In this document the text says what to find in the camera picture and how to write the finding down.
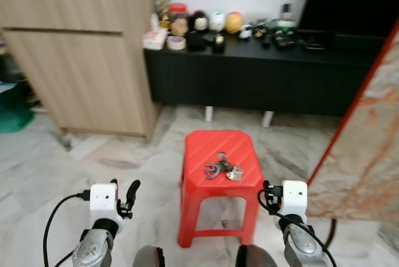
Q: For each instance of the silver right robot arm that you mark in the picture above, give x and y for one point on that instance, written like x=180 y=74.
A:
x=305 y=245

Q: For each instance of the bunch of keys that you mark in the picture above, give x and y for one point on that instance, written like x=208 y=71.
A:
x=223 y=168

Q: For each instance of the left robot leg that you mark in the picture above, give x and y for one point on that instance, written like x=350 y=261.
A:
x=149 y=257

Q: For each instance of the robot leg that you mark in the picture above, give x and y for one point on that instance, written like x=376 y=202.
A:
x=255 y=257
x=149 y=257

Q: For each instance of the right robot leg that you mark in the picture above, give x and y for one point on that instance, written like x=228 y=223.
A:
x=255 y=257

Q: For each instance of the red plastic stool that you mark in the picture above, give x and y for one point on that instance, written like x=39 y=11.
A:
x=219 y=142

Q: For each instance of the marble table with red edge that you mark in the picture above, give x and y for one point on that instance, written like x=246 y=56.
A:
x=368 y=148

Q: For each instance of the black low console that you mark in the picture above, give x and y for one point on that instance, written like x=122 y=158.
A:
x=262 y=80

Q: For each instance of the green plastic basin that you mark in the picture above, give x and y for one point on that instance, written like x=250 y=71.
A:
x=14 y=114

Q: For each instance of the light wooden cabinet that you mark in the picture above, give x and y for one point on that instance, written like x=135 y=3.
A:
x=75 y=61

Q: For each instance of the white tissue pack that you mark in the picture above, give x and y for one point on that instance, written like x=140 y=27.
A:
x=154 y=39

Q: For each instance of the roll of tape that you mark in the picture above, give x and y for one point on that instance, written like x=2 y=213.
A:
x=176 y=43

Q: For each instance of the small black box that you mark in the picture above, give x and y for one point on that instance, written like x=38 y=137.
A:
x=285 y=41

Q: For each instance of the black remote control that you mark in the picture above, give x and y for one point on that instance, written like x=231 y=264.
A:
x=313 y=45

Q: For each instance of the black mug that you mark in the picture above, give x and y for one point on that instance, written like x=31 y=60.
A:
x=219 y=43

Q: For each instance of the small panda figurine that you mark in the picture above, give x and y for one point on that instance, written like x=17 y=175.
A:
x=245 y=32

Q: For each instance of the jar with red lid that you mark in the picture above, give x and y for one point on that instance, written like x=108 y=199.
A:
x=179 y=20

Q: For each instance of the yellow round figurine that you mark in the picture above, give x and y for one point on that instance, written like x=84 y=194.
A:
x=234 y=23

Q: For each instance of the black haired doll head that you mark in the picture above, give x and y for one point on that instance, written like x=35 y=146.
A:
x=199 y=21

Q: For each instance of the white round figurine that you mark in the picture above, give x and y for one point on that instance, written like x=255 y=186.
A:
x=216 y=20

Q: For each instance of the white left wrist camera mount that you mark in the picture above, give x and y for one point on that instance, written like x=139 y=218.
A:
x=101 y=198

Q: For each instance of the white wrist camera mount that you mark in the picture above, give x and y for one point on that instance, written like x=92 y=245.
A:
x=101 y=198
x=293 y=197

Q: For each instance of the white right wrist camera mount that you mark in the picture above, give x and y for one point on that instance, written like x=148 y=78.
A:
x=293 y=197

